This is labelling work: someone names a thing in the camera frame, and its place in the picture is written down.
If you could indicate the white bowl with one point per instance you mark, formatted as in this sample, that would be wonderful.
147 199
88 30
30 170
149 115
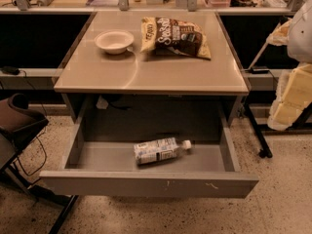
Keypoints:
114 42

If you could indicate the grey open drawer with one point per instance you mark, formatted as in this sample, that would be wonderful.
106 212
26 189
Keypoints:
101 159

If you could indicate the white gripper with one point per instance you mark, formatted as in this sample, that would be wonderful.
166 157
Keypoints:
300 36

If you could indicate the black power adapter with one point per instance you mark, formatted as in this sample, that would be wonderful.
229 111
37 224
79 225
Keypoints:
259 70
10 70

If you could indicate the brown yellow chip bag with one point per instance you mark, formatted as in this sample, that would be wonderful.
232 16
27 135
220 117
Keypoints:
178 36

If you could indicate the black power adapter left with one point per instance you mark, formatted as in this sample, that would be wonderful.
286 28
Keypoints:
10 70

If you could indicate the blue labelled plastic bottle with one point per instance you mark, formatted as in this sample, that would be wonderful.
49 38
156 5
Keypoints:
160 150

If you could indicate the white leaning rod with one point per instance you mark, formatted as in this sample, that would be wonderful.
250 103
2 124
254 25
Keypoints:
262 49

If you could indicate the dark brown chair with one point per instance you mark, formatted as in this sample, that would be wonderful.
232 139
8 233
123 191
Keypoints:
20 125

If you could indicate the black table leg right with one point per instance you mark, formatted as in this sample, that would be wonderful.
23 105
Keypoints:
264 151

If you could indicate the black power adapter right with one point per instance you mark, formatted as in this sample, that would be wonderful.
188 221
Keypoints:
259 70

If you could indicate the grey counter cabinet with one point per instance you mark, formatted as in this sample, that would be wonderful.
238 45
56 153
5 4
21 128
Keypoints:
89 71

